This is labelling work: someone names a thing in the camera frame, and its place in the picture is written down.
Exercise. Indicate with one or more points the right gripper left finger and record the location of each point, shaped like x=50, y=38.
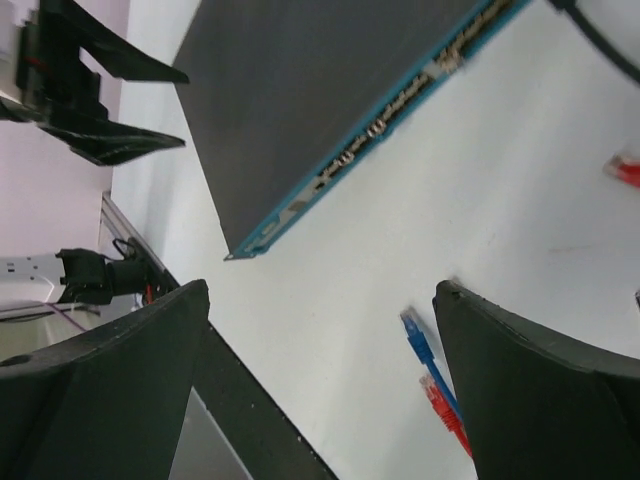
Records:
x=108, y=403

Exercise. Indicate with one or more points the aluminium frame rail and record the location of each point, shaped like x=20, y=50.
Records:
x=134, y=246

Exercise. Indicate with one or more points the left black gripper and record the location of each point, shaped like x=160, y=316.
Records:
x=60, y=94

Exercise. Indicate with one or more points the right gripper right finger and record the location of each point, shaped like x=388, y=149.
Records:
x=536, y=403

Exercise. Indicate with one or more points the black network switch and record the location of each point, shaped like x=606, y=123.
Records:
x=286, y=97

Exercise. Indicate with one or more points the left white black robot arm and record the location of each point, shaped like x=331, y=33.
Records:
x=70, y=276

